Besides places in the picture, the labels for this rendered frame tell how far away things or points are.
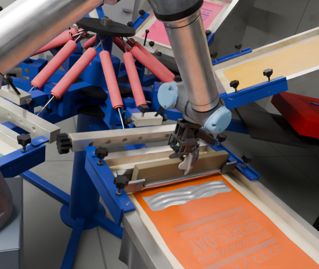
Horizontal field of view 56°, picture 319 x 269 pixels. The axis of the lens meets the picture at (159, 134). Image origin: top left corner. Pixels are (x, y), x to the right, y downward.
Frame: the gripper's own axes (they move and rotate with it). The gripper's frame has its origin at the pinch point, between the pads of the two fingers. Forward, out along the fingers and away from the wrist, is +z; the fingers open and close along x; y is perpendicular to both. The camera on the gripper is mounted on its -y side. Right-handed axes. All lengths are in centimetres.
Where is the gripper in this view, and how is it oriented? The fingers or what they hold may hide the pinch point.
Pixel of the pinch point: (183, 167)
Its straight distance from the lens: 110.5
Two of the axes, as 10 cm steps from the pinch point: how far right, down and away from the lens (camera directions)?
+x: 5.0, 5.0, -7.0
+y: -8.4, 0.9, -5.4
